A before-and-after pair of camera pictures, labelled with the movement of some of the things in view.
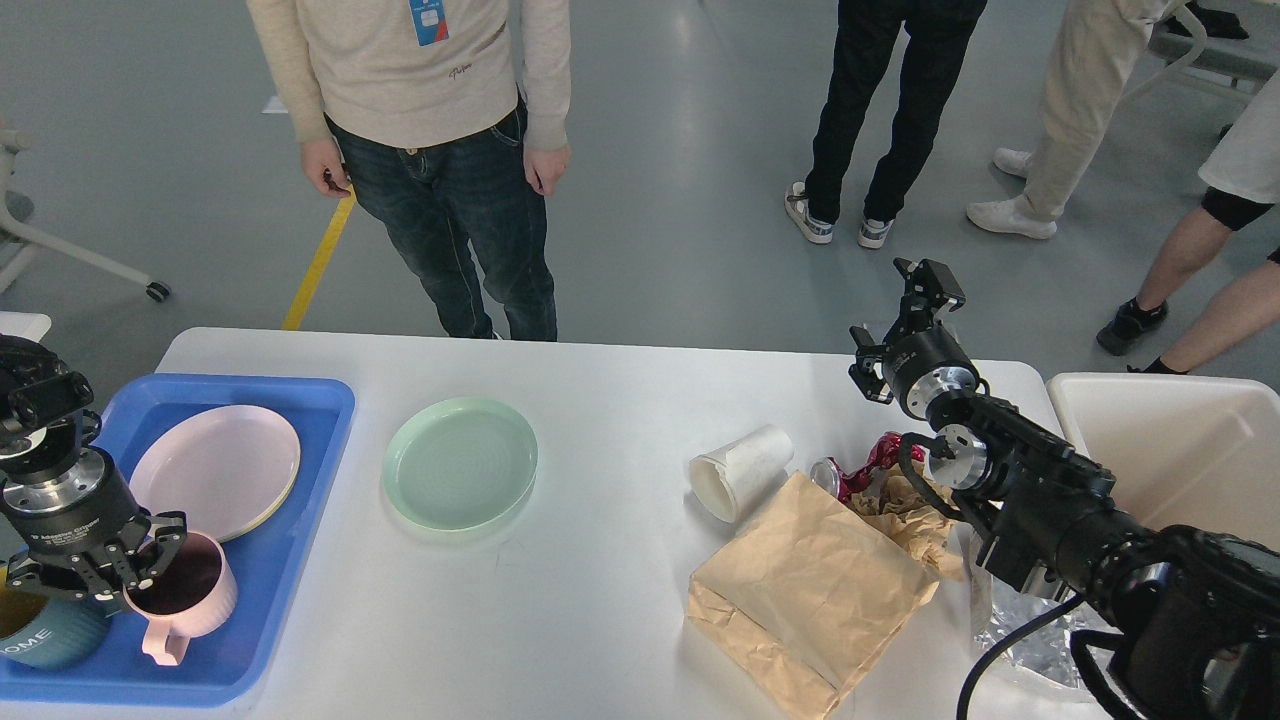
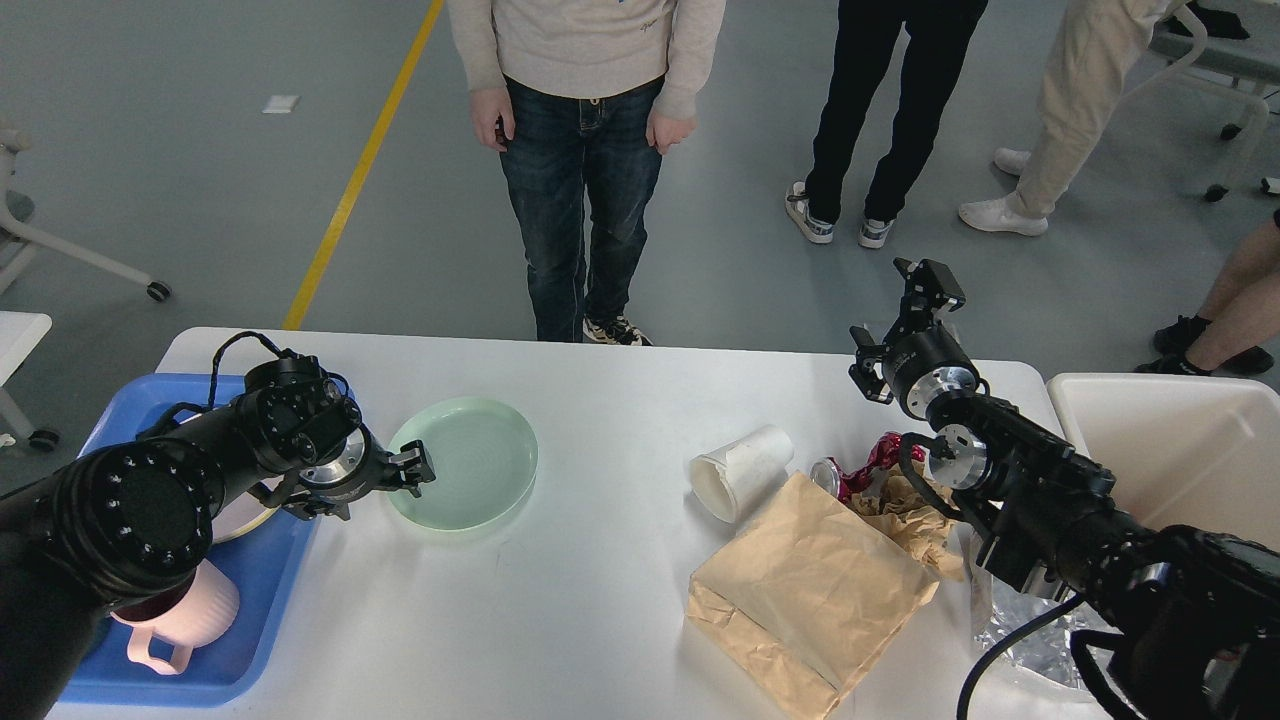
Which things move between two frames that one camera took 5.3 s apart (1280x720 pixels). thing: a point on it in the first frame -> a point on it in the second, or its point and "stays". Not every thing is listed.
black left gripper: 91,509 -> 359,468
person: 452,120 -> 581,97
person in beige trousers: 1097,46 stays
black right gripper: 918,365 stays
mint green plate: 459,462 stays
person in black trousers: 867,31 stays
